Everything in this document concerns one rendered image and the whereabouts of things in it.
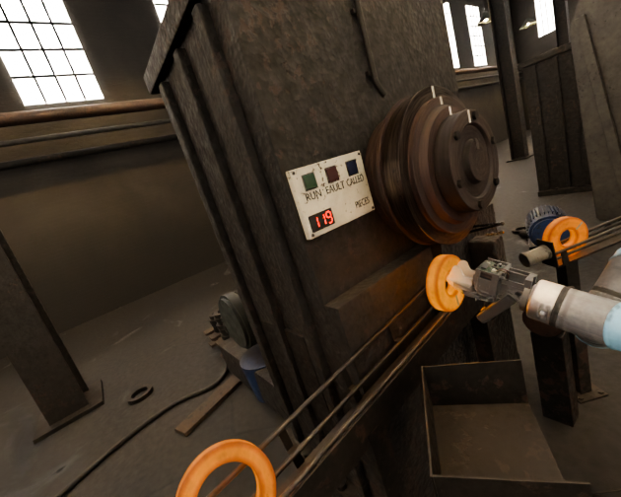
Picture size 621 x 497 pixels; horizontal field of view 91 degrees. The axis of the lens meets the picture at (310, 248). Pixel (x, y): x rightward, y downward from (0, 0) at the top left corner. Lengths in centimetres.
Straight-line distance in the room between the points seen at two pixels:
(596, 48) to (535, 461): 333
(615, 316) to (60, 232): 659
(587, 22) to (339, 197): 315
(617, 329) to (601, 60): 308
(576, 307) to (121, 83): 715
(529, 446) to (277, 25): 107
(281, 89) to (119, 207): 595
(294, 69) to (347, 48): 22
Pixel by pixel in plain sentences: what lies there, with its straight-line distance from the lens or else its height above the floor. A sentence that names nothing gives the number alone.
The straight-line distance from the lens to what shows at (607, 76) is 369.
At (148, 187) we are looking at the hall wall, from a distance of 676.
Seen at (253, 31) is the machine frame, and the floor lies 156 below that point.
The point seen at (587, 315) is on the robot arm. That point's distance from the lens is 80.
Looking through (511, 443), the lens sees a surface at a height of 60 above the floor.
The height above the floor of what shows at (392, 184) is 112.
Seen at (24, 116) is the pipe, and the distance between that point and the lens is 618.
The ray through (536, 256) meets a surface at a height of 68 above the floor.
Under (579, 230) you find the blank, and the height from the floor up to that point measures 72.
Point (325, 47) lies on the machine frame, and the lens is 100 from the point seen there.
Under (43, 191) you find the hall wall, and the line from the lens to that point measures 668.
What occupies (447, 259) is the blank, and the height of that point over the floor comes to 90.
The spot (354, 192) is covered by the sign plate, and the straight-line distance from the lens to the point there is 89.
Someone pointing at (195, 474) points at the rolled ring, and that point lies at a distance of 72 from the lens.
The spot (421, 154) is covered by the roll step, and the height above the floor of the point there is 118.
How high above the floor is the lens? 121
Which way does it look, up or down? 13 degrees down
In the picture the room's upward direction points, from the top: 18 degrees counter-clockwise
